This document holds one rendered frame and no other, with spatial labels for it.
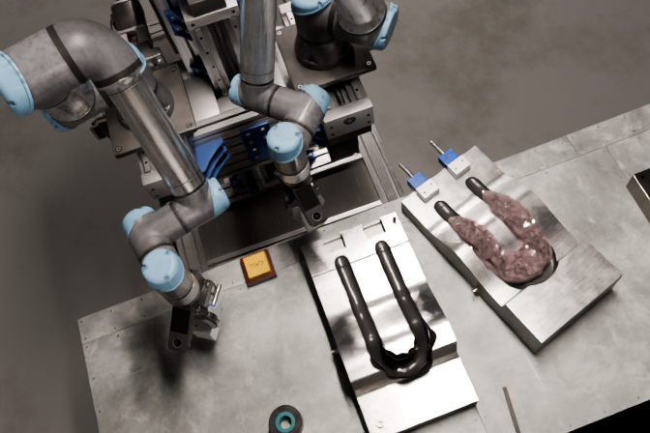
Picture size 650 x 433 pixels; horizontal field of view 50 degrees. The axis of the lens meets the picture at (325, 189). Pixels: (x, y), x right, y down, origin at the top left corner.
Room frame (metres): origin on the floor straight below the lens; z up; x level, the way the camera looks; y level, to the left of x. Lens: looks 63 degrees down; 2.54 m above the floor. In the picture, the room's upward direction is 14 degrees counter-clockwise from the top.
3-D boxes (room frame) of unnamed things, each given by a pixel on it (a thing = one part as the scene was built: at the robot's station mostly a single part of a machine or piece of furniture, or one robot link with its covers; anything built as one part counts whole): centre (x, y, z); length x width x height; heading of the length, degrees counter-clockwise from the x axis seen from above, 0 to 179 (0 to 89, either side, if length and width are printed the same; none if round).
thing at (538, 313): (0.59, -0.41, 0.86); 0.50 x 0.26 x 0.11; 24
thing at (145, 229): (0.66, 0.36, 1.25); 0.11 x 0.11 x 0.08; 19
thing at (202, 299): (0.57, 0.34, 1.09); 0.09 x 0.08 x 0.12; 153
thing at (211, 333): (0.58, 0.34, 0.93); 0.13 x 0.05 x 0.05; 153
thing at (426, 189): (0.82, -0.24, 0.86); 0.13 x 0.05 x 0.05; 24
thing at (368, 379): (0.47, -0.06, 0.87); 0.50 x 0.26 x 0.14; 7
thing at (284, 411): (0.30, 0.23, 0.82); 0.08 x 0.08 x 0.04
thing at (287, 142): (0.78, 0.06, 1.25); 0.09 x 0.08 x 0.11; 142
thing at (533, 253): (0.59, -0.40, 0.90); 0.26 x 0.18 x 0.08; 24
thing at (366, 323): (0.48, -0.07, 0.92); 0.35 x 0.16 x 0.09; 7
